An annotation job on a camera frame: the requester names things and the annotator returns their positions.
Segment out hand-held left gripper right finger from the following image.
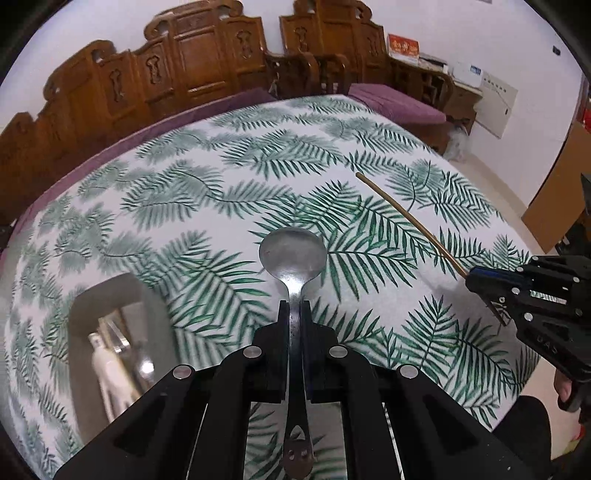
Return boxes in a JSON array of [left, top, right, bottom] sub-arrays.
[[299, 300, 537, 480]]

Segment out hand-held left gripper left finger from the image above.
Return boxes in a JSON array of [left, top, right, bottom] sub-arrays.
[[53, 300, 291, 480]]

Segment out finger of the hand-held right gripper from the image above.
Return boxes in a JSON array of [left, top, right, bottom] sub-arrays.
[[471, 288, 591, 334], [465, 255, 591, 292]]

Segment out metal spoon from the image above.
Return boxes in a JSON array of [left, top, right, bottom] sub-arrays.
[[259, 227, 327, 478]]

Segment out dark brown chopstick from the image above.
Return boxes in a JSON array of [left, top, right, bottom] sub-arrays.
[[355, 172, 508, 328]]

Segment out large white plastic spoon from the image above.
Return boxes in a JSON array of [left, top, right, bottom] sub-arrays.
[[88, 332, 139, 423]]

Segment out grey utensil tray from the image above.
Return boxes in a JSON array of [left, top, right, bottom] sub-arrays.
[[67, 272, 178, 425]]

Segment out person's right hand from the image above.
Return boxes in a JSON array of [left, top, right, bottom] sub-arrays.
[[553, 369, 575, 402]]

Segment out person's dark pants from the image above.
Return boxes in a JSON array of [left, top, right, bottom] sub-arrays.
[[492, 396, 557, 474]]

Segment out clear plastic bag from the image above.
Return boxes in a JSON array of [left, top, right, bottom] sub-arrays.
[[442, 126, 470, 161]]

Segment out green leaf print tablecloth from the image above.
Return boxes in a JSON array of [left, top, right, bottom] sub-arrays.
[[0, 95, 543, 480]]

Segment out wooden side table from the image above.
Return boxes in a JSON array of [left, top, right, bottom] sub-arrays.
[[390, 54, 477, 136]]

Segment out purple bench cushion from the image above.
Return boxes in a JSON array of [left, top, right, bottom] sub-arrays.
[[348, 83, 447, 126]]

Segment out white device on cabinet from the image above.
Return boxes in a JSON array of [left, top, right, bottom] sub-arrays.
[[449, 61, 484, 92]]

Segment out red box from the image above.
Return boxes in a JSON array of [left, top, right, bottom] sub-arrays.
[[388, 34, 421, 62]]

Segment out dark wooden chair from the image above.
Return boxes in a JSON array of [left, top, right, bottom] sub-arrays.
[[318, 53, 352, 95], [264, 51, 320, 100]]

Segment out long carved wooden sofa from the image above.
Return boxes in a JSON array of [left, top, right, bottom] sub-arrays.
[[0, 0, 267, 222]]

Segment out short carved wooden bench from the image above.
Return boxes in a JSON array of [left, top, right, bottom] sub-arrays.
[[279, 0, 387, 95]]

